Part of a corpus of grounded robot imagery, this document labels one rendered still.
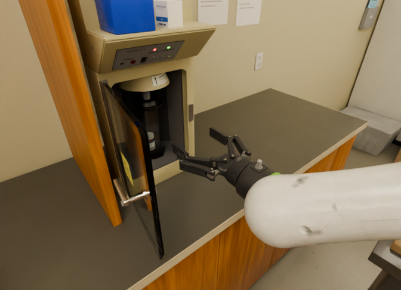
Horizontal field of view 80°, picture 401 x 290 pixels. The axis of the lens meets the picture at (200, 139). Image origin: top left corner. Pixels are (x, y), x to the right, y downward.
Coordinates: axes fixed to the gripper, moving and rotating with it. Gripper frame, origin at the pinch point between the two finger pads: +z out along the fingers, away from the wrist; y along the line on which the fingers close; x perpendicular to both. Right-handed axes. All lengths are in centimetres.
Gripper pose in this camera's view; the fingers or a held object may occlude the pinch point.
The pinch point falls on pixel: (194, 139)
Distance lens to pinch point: 69.8
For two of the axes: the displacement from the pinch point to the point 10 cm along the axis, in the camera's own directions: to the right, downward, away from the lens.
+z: -6.2, -4.2, 6.6
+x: 0.0, 8.4, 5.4
